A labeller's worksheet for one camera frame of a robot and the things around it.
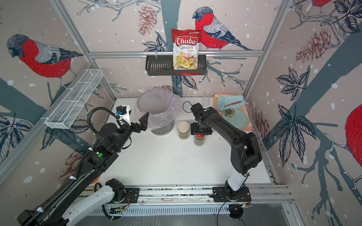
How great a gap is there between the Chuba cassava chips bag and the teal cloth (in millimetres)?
→ 408

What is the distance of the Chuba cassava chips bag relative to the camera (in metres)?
0.85

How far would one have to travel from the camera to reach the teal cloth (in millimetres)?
1163
